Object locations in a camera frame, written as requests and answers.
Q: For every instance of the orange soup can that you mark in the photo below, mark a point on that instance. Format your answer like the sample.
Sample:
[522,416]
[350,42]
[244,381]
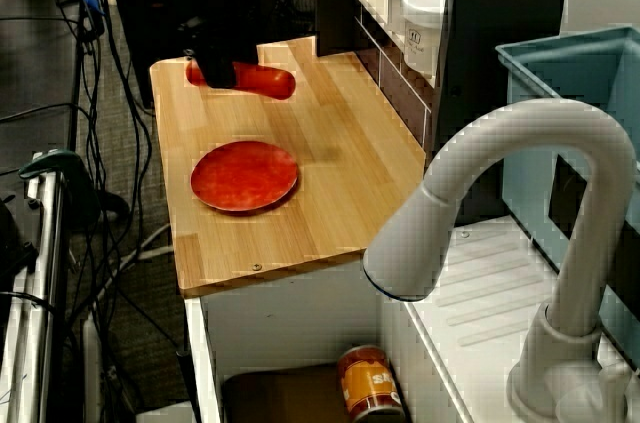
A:
[365,383]

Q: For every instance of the green bar clamp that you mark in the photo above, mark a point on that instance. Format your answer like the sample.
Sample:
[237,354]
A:
[60,163]

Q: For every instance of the grey desk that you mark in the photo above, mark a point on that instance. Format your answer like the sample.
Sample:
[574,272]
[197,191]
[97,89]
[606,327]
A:
[35,68]

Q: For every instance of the white sink unit with drainboard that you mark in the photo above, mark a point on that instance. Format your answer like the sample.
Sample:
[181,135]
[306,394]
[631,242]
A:
[500,273]

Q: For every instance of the black bulky object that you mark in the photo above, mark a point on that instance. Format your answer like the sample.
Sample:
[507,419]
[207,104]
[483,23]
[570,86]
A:
[12,243]

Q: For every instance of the brown mat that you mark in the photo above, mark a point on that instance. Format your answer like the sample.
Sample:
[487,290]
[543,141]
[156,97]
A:
[280,398]

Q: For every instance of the white jar with printed logo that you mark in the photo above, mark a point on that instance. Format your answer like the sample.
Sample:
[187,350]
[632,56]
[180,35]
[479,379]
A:
[425,43]

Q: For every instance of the aluminium frame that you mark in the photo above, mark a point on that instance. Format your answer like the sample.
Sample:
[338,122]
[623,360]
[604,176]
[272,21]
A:
[47,243]

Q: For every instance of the brass counter screw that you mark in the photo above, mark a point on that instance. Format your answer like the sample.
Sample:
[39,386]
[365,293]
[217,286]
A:
[257,267]

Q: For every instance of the black framed wicker door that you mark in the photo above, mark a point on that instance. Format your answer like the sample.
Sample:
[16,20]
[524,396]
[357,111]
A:
[186,378]

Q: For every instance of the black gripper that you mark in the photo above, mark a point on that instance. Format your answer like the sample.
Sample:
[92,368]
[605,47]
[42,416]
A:
[225,43]

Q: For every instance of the black end panel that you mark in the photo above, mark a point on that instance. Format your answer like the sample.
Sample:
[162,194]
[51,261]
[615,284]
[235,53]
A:
[340,8]

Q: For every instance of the grey toy faucet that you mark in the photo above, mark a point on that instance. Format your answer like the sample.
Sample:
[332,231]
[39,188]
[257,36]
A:
[600,183]

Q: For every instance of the teal plastic bin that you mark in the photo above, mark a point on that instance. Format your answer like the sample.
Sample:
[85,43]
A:
[550,93]

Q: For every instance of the black hutch post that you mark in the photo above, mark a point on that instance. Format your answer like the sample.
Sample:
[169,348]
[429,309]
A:
[500,18]

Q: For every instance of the red round plate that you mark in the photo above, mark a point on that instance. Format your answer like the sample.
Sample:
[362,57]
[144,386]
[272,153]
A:
[245,178]

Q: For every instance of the red toy sausage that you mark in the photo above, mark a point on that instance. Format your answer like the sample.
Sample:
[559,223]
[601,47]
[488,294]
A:
[265,80]

